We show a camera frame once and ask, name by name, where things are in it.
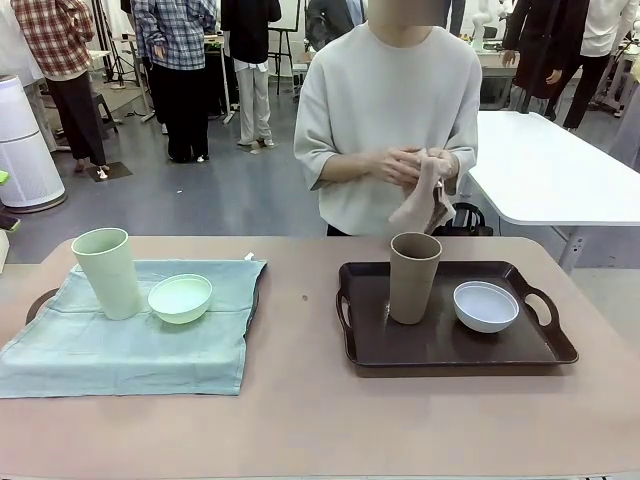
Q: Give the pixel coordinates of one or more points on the white air purifier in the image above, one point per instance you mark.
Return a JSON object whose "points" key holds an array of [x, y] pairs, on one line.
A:
{"points": [[25, 160]]}

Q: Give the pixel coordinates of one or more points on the green-tipped left gripper finger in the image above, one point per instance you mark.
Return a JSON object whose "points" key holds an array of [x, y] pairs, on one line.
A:
{"points": [[9, 224], [3, 177]]}

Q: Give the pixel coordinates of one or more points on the person in white shirt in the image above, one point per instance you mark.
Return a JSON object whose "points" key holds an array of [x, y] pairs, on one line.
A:
{"points": [[385, 90]]}

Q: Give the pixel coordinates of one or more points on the person in blue plaid shirt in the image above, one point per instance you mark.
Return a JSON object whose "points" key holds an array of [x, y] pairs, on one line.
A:
{"points": [[175, 40]]}

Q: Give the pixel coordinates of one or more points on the person in black jacket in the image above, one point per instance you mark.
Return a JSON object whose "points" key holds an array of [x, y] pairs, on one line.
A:
{"points": [[327, 20]]}

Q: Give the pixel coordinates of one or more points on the dark brown tray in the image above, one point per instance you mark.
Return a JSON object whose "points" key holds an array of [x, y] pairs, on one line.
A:
{"points": [[450, 350], [37, 302]]}

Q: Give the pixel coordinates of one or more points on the person in white top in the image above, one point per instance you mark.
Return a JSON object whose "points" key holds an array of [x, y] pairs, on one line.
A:
{"points": [[597, 30]]}

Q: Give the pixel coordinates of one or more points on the pale blue bowl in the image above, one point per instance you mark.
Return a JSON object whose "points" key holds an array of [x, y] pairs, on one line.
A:
{"points": [[485, 312]]}

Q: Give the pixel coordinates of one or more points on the white side table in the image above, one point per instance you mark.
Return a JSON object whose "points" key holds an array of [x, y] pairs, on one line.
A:
{"points": [[550, 165]]}

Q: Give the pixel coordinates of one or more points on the beige cloth mat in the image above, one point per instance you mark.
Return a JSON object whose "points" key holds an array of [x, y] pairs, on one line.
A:
{"points": [[420, 205]]}

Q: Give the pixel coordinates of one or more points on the tall brown cup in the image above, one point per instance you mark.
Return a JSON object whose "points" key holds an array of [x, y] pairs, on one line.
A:
{"points": [[412, 285]]}

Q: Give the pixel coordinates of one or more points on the black bag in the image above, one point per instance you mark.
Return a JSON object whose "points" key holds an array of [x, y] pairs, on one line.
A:
{"points": [[470, 222]]}

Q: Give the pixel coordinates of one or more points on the white box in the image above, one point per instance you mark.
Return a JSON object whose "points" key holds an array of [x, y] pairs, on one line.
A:
{"points": [[3, 252]]}

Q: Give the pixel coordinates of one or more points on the person's right hand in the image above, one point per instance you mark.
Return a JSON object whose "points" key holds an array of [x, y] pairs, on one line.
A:
{"points": [[400, 167]]}

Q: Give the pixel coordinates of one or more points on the black floor stand base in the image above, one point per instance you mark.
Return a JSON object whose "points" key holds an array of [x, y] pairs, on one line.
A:
{"points": [[112, 170]]}

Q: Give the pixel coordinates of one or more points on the person in dark long coat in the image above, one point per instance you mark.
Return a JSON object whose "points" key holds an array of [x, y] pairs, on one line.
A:
{"points": [[540, 45]]}

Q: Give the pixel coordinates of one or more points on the person's left hand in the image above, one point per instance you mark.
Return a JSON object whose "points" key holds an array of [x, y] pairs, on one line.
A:
{"points": [[447, 165]]}

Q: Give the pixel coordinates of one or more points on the black step stool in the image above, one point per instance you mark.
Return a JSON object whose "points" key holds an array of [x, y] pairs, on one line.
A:
{"points": [[102, 107]]}

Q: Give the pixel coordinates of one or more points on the person in red plaid shirt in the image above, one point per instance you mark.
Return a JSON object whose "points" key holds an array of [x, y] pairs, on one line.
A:
{"points": [[55, 35]]}

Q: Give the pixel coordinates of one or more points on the light green bowl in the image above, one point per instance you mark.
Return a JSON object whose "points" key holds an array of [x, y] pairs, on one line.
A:
{"points": [[180, 302]]}

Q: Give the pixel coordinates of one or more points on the tall light green cup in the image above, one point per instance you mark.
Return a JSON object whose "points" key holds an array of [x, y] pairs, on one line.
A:
{"points": [[110, 280]]}

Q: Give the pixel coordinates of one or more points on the teal cloth mat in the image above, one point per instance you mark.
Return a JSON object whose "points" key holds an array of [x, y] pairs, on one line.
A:
{"points": [[125, 350]]}

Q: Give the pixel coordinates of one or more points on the person's right forearm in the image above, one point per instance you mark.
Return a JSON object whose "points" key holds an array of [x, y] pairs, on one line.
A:
{"points": [[350, 167]]}

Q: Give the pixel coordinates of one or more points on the person in white trousers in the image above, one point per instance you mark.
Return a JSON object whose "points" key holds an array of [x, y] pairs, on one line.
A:
{"points": [[252, 60]]}

